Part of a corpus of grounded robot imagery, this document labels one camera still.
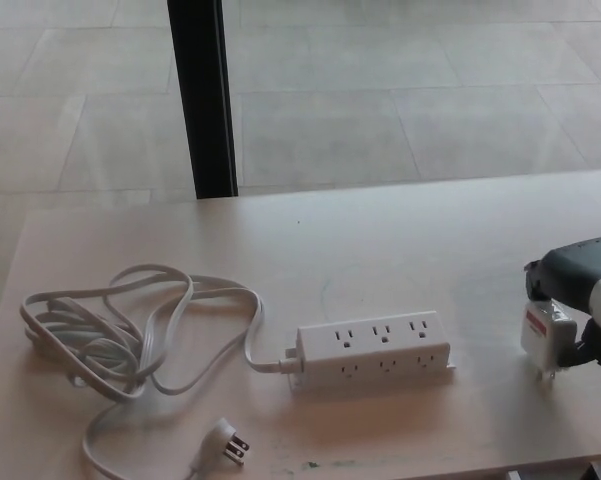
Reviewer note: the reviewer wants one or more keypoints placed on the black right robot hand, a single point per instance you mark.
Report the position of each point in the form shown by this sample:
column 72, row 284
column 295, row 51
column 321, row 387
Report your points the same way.
column 575, row 272

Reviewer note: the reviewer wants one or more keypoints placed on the white charger adapter plug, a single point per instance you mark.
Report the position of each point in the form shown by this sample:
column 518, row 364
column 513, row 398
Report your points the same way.
column 545, row 332

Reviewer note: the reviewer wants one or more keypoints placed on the white power strip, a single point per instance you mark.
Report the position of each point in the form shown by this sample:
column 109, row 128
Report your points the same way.
column 375, row 350

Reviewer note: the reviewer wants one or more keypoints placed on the white angled wall plug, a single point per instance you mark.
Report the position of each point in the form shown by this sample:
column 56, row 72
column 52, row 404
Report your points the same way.
column 227, row 440

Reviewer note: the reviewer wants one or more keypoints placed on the black vertical post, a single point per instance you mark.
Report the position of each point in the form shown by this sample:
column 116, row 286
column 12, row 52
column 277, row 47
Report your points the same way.
column 202, row 100

